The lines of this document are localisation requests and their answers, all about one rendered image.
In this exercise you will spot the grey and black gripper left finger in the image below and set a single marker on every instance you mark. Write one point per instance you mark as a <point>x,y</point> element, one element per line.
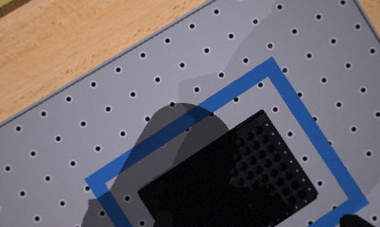
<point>163,219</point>

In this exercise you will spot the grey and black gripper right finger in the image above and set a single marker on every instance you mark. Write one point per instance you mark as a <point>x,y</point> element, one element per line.
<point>353,221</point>

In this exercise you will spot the blue tape outline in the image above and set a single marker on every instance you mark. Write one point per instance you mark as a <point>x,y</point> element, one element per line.
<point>268,68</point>

